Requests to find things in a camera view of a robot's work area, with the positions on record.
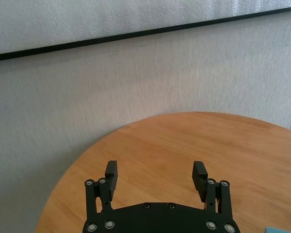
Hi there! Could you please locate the blue cube block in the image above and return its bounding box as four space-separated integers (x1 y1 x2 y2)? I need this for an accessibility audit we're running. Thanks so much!
264 226 291 233

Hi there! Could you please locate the black wall trim strip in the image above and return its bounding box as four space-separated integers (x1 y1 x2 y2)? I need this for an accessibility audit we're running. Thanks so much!
0 5 291 63

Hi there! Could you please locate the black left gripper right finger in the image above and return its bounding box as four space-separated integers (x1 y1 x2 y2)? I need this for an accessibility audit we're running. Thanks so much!
191 161 233 216

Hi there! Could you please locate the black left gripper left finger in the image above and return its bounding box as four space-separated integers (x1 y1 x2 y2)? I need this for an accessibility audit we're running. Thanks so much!
84 160 119 220

